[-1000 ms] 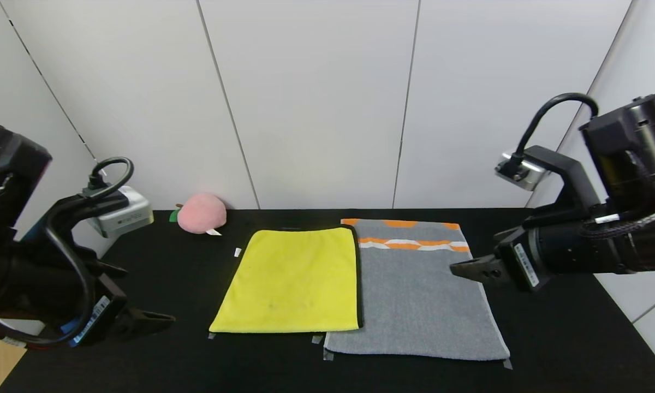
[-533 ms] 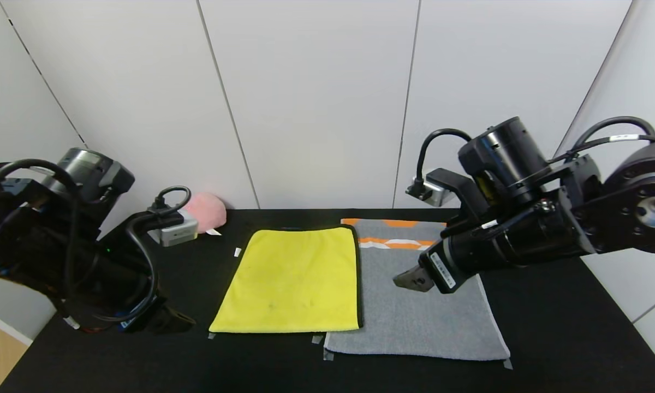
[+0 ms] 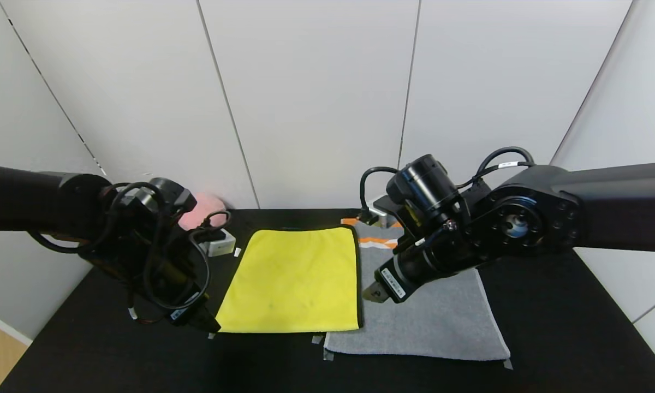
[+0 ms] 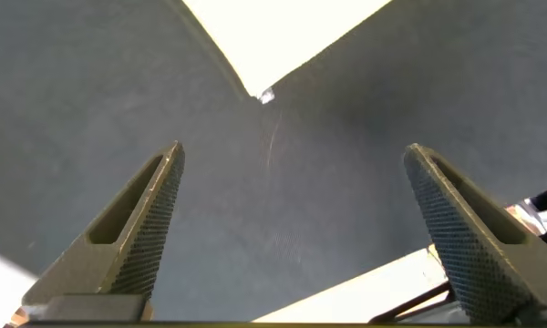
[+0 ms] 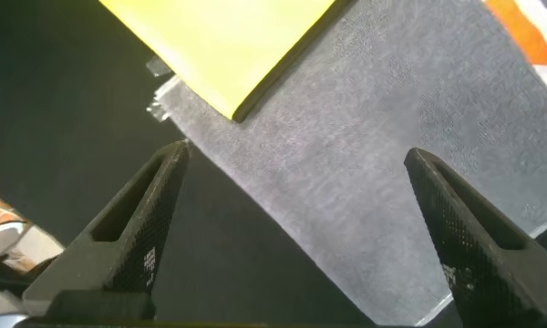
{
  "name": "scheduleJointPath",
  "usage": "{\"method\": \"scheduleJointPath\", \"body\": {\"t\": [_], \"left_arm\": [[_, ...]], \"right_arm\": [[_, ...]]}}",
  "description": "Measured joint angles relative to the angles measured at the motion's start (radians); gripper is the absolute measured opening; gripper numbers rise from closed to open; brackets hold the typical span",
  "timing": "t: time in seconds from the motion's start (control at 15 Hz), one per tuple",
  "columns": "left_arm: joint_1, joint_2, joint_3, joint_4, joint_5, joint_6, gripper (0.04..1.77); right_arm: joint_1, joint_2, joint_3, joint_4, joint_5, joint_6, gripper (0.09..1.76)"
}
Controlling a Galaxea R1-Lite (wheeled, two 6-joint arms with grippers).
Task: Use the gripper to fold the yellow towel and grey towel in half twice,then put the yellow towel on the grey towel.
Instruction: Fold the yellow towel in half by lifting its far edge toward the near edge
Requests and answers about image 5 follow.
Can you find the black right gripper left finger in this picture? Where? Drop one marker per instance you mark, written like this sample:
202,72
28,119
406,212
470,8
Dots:
157,228

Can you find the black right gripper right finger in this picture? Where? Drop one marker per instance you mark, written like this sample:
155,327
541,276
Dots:
465,255

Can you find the grey towel with orange stripes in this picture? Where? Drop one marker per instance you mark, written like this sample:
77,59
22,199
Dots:
346,159

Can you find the yellow towel with black trim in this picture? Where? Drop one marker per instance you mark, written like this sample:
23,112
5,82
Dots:
219,41

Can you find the clear tape piece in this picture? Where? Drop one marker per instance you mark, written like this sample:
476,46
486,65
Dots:
158,67

